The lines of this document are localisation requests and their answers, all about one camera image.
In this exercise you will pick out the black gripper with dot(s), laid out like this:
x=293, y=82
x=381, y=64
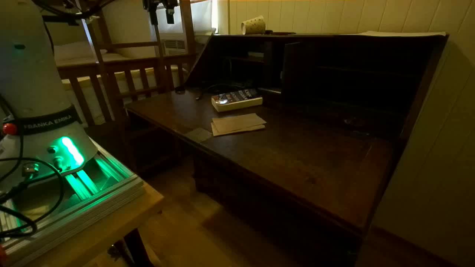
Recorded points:
x=161, y=9

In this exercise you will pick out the white Franka Panda arm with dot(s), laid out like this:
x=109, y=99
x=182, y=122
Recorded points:
x=31, y=74

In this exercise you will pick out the wooden chair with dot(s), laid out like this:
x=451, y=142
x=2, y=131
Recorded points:
x=124, y=74

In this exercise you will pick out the calculator with grey keys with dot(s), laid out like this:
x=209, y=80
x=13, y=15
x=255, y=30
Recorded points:
x=237, y=99

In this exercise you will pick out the small grey card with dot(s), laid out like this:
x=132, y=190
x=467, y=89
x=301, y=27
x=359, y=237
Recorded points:
x=200, y=133

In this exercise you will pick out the stack of paper sheets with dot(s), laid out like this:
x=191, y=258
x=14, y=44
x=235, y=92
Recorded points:
x=238, y=123

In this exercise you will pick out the red round button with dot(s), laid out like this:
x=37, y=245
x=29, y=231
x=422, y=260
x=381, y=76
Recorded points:
x=10, y=128

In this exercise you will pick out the dark wooden secretary desk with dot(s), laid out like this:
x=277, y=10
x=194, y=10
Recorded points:
x=307, y=157

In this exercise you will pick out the light wooden robot table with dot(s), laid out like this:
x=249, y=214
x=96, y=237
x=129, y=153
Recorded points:
x=109, y=227

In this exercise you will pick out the white paper sheet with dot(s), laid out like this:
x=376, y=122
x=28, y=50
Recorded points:
x=403, y=34

